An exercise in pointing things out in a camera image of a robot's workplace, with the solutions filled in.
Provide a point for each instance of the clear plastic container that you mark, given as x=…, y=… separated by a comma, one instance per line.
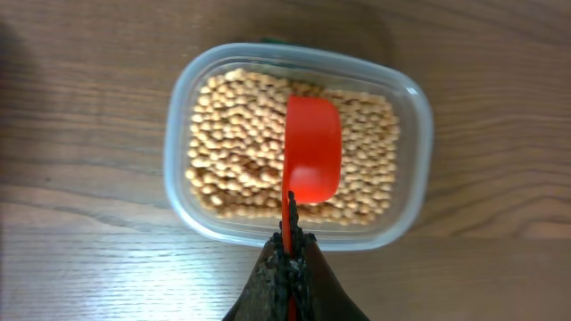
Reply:
x=332, y=70

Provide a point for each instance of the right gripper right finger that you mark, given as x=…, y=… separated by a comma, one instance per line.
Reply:
x=316, y=291

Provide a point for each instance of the pile of soybeans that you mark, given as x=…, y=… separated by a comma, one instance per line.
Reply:
x=236, y=150

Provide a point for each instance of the red plastic measuring scoop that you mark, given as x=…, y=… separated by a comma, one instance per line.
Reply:
x=312, y=154

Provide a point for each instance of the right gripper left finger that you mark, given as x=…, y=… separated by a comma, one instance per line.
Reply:
x=267, y=294

